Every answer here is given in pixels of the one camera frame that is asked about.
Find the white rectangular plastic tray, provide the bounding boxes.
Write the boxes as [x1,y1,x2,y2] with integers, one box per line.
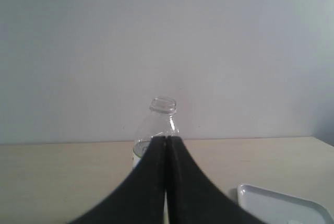
[237,184,333,224]

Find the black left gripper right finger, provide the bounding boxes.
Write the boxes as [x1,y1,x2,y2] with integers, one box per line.
[166,136,263,224]

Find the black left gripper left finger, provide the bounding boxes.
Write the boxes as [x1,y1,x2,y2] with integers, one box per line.
[71,136,166,223]

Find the clear plastic drink bottle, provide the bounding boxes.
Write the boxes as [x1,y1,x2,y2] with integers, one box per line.
[132,96,179,167]

